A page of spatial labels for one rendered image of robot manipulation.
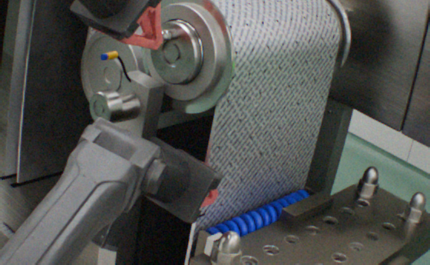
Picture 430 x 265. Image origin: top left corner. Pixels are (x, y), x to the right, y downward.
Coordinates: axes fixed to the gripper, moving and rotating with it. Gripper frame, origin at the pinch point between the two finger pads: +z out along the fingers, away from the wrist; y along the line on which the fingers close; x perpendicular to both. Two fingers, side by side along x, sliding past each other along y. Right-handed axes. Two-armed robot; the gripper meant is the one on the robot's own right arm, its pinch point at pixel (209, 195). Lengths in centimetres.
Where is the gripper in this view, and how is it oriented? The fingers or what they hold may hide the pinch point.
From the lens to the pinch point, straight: 100.2
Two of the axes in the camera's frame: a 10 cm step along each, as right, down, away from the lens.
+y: 7.2, 3.9, -5.7
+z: 4.9, 2.8, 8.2
